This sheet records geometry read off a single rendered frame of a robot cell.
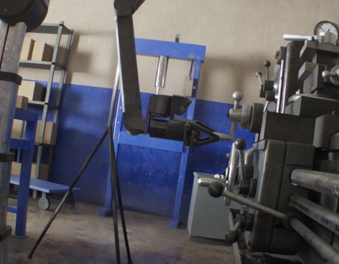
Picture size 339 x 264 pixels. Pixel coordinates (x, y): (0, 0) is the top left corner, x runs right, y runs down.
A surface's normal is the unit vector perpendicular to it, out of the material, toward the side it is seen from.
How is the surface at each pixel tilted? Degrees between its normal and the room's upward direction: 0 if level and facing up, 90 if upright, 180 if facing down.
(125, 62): 85
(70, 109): 90
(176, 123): 101
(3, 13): 90
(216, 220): 90
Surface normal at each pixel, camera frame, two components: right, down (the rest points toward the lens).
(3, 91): 0.09, -0.02
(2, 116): 0.35, 0.02
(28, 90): -0.14, -0.05
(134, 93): 0.08, -0.27
